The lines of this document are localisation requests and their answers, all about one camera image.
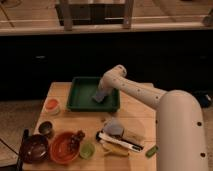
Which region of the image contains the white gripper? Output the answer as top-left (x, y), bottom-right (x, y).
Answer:
top-left (98, 80), bottom-right (113, 97)

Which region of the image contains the grey blue sponge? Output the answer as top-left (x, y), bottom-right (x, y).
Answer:
top-left (93, 92), bottom-right (107, 103)

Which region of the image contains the green plastic tray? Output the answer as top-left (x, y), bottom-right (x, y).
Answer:
top-left (67, 77), bottom-right (120, 112)

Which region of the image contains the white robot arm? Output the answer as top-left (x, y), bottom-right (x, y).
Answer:
top-left (98, 65), bottom-right (209, 171)

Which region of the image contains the grey cloth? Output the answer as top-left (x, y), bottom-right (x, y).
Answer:
top-left (103, 118), bottom-right (124, 136)

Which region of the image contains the white cup orange lid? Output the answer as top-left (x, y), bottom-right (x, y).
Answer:
top-left (44, 98), bottom-right (60, 115)

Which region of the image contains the small green cup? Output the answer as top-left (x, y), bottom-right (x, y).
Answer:
top-left (79, 142), bottom-right (95, 159)

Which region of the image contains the brown toy in bowl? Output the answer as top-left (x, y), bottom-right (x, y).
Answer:
top-left (69, 130), bottom-right (85, 150)

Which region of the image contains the green cucumber toy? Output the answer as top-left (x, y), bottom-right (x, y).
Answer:
top-left (145, 145), bottom-right (158, 158)

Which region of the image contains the small metal cup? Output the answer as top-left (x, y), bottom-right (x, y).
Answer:
top-left (38, 121), bottom-right (53, 137)

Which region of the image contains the orange bowl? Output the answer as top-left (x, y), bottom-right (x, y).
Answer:
top-left (49, 132), bottom-right (80, 165)

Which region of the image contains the dark object on floor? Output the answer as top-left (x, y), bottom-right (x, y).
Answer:
top-left (195, 92), bottom-right (212, 108)

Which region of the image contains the dark brown bowl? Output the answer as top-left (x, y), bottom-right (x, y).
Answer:
top-left (19, 134), bottom-right (49, 164)

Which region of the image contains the wooden chair frame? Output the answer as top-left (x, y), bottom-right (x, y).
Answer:
top-left (54, 0), bottom-right (134, 31)

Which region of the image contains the black spoon handle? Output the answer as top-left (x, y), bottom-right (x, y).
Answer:
top-left (16, 129), bottom-right (30, 171)

